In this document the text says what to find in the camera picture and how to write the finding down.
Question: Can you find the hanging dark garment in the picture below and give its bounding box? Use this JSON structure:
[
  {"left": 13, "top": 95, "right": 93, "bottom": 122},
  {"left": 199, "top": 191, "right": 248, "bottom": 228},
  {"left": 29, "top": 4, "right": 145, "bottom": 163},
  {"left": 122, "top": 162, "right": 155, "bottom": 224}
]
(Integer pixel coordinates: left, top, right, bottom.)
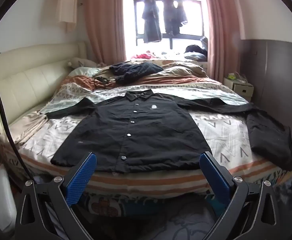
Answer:
[
  {"left": 162, "top": 0, "right": 188, "bottom": 35},
  {"left": 142, "top": 0, "right": 162, "bottom": 44}
]

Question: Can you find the black button jacket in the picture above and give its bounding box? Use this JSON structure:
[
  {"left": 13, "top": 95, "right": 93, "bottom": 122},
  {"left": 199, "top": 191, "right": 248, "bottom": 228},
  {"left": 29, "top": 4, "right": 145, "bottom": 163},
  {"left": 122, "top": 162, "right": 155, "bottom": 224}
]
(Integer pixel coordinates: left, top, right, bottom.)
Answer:
[{"left": 46, "top": 89, "right": 260, "bottom": 174}]

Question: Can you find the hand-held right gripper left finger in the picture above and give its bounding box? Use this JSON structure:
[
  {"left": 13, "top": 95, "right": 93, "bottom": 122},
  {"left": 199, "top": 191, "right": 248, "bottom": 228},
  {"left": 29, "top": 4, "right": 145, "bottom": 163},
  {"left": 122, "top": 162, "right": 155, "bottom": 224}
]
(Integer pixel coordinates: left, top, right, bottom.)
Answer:
[{"left": 15, "top": 152, "right": 98, "bottom": 240}]

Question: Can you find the red cloth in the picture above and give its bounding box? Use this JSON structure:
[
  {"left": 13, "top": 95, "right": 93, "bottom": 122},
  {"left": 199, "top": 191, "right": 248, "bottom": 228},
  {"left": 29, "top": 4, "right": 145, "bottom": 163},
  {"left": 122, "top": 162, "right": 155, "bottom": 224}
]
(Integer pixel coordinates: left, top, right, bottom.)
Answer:
[{"left": 132, "top": 52, "right": 156, "bottom": 60}]

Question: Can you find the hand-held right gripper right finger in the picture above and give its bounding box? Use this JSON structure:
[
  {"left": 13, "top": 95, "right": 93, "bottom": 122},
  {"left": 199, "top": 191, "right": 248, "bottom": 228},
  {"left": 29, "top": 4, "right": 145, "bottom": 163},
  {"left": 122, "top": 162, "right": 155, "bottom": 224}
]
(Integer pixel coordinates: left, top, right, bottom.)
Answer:
[{"left": 199, "top": 151, "right": 280, "bottom": 240}]

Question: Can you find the orange-brown duvet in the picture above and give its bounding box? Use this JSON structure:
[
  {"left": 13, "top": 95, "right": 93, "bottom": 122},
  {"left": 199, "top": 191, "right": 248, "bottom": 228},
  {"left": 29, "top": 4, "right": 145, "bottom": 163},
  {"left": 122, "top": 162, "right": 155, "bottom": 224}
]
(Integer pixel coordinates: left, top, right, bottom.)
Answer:
[{"left": 58, "top": 59, "right": 209, "bottom": 92}]

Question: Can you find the patterned white blanket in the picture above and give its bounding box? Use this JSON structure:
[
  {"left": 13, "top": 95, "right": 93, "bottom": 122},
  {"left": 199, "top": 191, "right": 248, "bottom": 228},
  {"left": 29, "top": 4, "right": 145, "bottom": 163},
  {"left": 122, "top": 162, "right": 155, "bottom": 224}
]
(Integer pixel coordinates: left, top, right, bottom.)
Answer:
[{"left": 16, "top": 80, "right": 292, "bottom": 198}]

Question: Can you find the green white packet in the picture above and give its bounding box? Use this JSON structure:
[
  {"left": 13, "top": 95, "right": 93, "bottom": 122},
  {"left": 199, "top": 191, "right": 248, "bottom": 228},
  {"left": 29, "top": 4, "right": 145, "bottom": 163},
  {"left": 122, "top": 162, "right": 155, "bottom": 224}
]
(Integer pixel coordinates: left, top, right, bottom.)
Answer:
[{"left": 227, "top": 72, "right": 248, "bottom": 83}]

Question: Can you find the light green pillow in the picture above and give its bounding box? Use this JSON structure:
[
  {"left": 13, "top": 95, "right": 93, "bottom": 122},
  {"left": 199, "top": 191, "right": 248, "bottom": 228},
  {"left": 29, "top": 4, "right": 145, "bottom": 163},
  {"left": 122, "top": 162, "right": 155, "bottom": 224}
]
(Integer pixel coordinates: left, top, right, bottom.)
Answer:
[{"left": 68, "top": 66, "right": 104, "bottom": 78}]

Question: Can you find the cream hanging cloth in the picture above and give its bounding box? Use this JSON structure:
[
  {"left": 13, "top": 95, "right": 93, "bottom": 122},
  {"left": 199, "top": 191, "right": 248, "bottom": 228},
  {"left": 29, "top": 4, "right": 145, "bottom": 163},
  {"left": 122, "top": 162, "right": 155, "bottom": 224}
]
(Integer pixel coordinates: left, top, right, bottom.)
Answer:
[{"left": 57, "top": 0, "right": 78, "bottom": 33}]

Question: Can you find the black folded garment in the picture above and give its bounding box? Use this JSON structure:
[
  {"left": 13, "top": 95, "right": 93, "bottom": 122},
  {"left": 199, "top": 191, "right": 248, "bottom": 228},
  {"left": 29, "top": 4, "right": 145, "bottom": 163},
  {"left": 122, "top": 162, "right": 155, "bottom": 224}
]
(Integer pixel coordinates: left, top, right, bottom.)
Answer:
[{"left": 247, "top": 111, "right": 292, "bottom": 172}]

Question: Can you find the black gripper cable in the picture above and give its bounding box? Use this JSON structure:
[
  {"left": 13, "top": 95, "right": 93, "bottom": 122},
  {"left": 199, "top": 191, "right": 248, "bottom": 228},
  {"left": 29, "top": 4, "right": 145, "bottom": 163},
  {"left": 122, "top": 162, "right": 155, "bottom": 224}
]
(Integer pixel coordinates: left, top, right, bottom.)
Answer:
[{"left": 0, "top": 82, "right": 28, "bottom": 182}]

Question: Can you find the black knit sweater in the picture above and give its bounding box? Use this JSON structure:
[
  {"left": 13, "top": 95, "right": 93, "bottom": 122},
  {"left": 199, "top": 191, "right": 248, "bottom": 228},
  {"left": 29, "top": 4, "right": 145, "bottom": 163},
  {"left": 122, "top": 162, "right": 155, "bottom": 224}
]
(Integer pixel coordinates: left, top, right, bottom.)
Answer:
[{"left": 109, "top": 61, "right": 164, "bottom": 85}]

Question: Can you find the cream padded headboard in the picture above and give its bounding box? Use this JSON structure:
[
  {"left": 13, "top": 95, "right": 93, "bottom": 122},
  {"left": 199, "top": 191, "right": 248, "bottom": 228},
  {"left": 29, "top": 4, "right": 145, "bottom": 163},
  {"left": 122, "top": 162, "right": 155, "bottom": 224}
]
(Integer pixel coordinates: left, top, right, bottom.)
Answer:
[{"left": 0, "top": 41, "right": 89, "bottom": 130}]

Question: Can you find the beige plush toy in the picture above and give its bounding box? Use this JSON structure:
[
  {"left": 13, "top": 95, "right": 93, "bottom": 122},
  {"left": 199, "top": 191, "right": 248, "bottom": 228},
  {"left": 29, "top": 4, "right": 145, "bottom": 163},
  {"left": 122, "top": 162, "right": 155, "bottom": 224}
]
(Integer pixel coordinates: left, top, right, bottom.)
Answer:
[{"left": 67, "top": 57, "right": 98, "bottom": 68}]

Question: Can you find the cream bed sheet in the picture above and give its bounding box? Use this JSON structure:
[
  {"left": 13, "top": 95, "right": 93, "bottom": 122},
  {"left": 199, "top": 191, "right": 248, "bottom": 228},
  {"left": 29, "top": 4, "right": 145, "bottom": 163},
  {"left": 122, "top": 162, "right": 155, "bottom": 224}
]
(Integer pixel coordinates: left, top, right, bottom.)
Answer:
[{"left": 10, "top": 112, "right": 49, "bottom": 145}]

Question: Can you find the small white bedside cabinet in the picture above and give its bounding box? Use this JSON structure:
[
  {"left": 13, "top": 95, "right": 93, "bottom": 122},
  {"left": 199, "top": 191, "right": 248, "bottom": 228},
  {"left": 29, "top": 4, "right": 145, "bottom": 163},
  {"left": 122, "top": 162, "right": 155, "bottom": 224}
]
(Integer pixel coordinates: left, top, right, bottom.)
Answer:
[{"left": 223, "top": 76, "right": 254, "bottom": 102}]

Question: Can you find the dark cushion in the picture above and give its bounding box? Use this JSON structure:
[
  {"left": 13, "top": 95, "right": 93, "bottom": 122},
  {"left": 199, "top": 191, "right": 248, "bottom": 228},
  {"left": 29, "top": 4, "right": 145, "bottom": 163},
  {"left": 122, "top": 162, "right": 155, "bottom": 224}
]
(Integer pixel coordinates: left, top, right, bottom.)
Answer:
[{"left": 183, "top": 44, "right": 209, "bottom": 62}]

